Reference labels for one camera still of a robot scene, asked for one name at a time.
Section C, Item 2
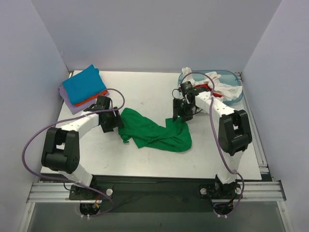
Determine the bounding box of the folded orange t shirt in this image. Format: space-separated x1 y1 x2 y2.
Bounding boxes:
74 90 109 107

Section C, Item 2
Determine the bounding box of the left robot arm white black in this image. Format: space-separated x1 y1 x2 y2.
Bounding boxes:
41 96 123 199

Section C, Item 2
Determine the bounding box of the clear blue plastic bin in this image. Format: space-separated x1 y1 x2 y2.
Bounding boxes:
178 69 244 106

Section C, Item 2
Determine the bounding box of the folded blue t shirt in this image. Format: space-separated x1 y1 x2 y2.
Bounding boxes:
62 64 106 105

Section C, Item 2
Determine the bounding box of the folded lilac t shirt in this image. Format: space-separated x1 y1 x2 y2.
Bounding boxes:
59 85 104 115

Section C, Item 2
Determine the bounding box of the white t shirt red print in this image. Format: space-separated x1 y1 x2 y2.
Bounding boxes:
181 67 243 102

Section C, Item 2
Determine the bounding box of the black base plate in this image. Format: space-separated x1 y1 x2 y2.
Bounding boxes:
63 176 244 216

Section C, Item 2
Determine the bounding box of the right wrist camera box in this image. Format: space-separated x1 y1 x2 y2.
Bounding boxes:
180 81 193 95

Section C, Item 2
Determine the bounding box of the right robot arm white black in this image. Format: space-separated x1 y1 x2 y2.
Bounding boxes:
172 92 252 197

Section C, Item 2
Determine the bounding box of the green t shirt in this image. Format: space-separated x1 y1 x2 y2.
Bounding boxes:
118 108 192 152

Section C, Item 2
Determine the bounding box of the aluminium frame rail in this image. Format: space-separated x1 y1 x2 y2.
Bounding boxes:
27 182 286 203

